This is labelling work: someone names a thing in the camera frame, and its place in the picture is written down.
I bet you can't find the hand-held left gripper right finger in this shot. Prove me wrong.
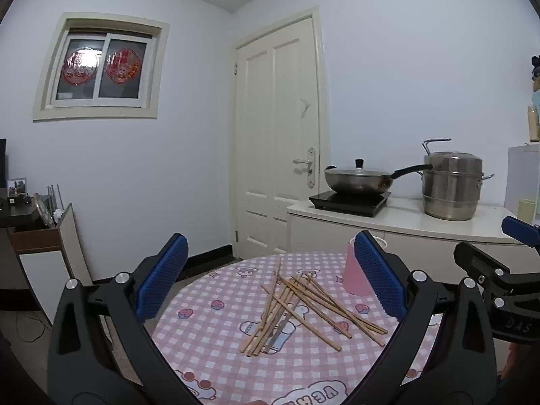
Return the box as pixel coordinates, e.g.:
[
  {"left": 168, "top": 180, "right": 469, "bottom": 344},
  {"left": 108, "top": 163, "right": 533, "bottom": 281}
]
[{"left": 342, "top": 230, "right": 498, "bottom": 405}]

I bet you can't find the black floor cable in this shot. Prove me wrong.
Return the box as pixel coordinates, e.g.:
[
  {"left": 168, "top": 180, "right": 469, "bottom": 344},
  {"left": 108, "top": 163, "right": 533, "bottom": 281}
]
[{"left": 16, "top": 311, "right": 48, "bottom": 343}]

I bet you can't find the doll figurine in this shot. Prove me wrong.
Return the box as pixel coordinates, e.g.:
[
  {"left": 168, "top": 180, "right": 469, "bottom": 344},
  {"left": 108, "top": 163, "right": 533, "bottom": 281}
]
[{"left": 529, "top": 53, "right": 540, "bottom": 108}]

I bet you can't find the red round window decal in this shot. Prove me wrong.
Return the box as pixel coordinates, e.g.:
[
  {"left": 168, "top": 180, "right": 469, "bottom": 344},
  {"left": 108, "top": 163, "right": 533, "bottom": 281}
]
[
  {"left": 104, "top": 49, "right": 140, "bottom": 83},
  {"left": 63, "top": 47, "right": 101, "bottom": 86}
]

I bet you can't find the glass lid with black knob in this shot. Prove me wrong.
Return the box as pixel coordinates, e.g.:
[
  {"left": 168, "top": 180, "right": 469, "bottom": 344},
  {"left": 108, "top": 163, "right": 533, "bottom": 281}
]
[{"left": 325, "top": 158, "right": 394, "bottom": 177}]

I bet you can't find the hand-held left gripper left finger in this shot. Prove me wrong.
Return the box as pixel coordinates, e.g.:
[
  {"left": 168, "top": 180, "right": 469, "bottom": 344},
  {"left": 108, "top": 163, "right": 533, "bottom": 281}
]
[{"left": 46, "top": 233, "right": 203, "bottom": 405}]

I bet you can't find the pink checked tablecloth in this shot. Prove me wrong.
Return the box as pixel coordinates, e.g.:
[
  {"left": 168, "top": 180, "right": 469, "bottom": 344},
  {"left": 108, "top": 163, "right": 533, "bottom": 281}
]
[{"left": 150, "top": 252, "right": 441, "bottom": 405}]

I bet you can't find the cream panel door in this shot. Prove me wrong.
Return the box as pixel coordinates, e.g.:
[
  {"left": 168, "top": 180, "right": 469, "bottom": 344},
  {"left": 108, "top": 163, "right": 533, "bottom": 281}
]
[{"left": 233, "top": 8, "right": 332, "bottom": 262}]

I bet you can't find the round metal plate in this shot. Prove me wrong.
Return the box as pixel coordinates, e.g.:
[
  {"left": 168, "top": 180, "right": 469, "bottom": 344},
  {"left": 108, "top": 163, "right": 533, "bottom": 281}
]
[{"left": 34, "top": 193, "right": 56, "bottom": 227}]

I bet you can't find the white counter cabinet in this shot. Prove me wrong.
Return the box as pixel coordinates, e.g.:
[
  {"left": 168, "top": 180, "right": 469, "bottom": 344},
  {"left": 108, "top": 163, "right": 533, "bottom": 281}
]
[{"left": 287, "top": 196, "right": 540, "bottom": 304}]

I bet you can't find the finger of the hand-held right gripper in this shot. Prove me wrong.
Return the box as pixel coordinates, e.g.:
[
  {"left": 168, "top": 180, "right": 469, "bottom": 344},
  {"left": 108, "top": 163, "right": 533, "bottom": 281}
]
[
  {"left": 501, "top": 215, "right": 540, "bottom": 249},
  {"left": 453, "top": 241, "right": 513, "bottom": 281}
]

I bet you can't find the pale green cup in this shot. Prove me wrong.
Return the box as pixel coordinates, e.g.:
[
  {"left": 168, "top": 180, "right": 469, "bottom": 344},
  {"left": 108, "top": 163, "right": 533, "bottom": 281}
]
[{"left": 518, "top": 198, "right": 537, "bottom": 223}]

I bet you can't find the stainless steel steamer pot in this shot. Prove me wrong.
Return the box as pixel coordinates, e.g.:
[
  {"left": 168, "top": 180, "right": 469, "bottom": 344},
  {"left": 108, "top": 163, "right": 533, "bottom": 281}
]
[{"left": 422, "top": 138, "right": 495, "bottom": 222}]

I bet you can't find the dark desk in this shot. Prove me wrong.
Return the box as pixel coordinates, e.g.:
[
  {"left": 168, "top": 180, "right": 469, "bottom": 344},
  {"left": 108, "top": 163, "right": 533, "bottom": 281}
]
[{"left": 0, "top": 195, "right": 44, "bottom": 229}]

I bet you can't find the beige bottle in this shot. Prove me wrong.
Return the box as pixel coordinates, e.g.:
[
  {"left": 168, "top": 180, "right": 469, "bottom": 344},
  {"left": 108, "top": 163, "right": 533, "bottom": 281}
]
[{"left": 526, "top": 105, "right": 540, "bottom": 143}]

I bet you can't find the silver door handle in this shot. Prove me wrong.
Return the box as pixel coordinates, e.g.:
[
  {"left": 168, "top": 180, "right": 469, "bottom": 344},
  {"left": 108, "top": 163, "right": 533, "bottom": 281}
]
[{"left": 293, "top": 147, "right": 316, "bottom": 189}]

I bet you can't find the steel wok with black handle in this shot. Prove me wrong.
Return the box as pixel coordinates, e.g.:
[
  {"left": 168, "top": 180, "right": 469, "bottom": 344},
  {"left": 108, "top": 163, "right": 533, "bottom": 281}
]
[{"left": 324, "top": 164, "right": 433, "bottom": 195}]

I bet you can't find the black induction cooktop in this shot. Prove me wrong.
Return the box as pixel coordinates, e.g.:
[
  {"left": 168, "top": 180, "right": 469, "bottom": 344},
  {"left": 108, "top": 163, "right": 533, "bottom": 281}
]
[{"left": 308, "top": 190, "right": 392, "bottom": 218}]

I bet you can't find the bunch of wooden chopsticks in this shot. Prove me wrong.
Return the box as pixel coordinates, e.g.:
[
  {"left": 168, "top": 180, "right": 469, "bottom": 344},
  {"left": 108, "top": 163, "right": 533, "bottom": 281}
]
[{"left": 239, "top": 257, "right": 389, "bottom": 357}]

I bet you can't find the cream framed window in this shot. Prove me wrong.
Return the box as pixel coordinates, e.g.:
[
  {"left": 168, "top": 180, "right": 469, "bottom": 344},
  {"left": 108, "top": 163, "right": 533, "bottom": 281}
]
[{"left": 33, "top": 12, "right": 170, "bottom": 122}]

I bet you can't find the pink cup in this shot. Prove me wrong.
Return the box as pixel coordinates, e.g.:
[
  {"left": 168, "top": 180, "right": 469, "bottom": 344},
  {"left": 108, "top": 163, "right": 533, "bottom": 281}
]
[{"left": 344, "top": 237, "right": 374, "bottom": 296}]

